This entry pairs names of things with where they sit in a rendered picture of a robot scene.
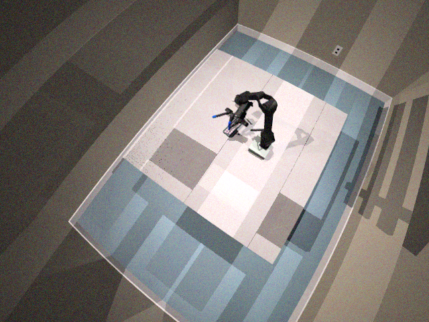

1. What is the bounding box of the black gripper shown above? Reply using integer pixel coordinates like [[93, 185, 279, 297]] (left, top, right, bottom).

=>
[[225, 106, 248, 128]]

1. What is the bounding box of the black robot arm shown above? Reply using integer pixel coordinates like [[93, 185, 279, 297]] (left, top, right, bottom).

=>
[[234, 91, 278, 150]]

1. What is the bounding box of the grey keyboard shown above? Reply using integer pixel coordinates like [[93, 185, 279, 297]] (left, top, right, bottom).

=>
[[223, 118, 242, 137]]

